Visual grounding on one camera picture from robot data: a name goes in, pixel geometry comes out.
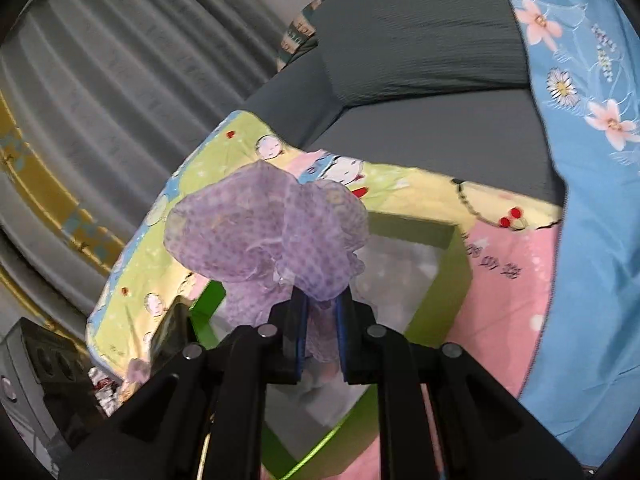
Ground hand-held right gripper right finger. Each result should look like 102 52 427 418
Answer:
335 290 585 480

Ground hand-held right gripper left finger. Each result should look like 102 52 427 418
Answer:
57 287 311 480

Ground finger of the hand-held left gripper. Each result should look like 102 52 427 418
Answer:
149 296 198 361

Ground purple dotted mesh cloth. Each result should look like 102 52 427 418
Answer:
164 162 370 367

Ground green storage box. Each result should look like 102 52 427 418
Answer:
187 210 473 480

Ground red white patterned cloth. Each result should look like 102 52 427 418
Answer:
87 365 131 417

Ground cartoon printed blanket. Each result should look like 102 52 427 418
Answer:
85 110 563 480

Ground grey curtain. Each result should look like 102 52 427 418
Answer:
0 0 321 343

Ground blue floral blanket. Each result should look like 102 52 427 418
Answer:
492 0 640 466

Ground patterned cushion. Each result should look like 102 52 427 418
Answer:
276 0 321 68

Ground grey sofa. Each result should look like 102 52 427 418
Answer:
242 0 568 211

